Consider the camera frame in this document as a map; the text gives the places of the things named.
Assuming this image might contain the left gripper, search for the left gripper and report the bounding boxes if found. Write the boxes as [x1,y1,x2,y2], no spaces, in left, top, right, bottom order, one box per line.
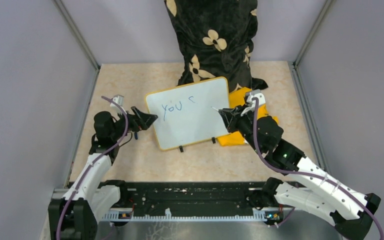
[110,105,158,141]

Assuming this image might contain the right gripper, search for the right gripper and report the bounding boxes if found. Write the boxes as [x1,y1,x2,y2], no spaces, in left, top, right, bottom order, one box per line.
[220,102,264,155]

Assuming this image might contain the yellow-framed whiteboard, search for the yellow-framed whiteboard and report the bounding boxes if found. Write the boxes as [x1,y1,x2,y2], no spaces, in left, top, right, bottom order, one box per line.
[144,77,229,151]

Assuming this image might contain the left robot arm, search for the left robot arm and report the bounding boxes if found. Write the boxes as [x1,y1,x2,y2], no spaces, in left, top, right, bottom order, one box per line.
[48,106,158,240]

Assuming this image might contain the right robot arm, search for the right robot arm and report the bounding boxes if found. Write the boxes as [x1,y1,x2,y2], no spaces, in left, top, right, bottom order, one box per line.
[217,105,384,240]

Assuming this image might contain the yellow t-shirt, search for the yellow t-shirt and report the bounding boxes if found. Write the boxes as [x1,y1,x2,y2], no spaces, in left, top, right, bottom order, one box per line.
[217,87,284,147]

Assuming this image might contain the black floral blanket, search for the black floral blanket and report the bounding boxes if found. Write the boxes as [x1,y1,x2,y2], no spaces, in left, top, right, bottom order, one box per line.
[164,0,268,92]

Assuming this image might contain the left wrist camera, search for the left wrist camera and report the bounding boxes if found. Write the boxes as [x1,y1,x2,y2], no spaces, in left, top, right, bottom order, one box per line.
[110,94,124,113]

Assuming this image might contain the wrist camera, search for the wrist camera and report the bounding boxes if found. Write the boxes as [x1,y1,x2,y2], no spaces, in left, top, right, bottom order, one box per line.
[110,94,124,113]
[240,89,266,117]

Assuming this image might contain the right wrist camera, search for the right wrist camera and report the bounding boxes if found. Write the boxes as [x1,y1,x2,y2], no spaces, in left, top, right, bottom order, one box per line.
[240,89,266,117]

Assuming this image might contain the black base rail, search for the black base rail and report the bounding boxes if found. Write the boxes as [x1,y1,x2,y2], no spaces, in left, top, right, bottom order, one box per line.
[94,180,296,223]

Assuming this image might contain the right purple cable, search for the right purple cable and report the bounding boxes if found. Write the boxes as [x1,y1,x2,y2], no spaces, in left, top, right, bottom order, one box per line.
[250,96,384,240]

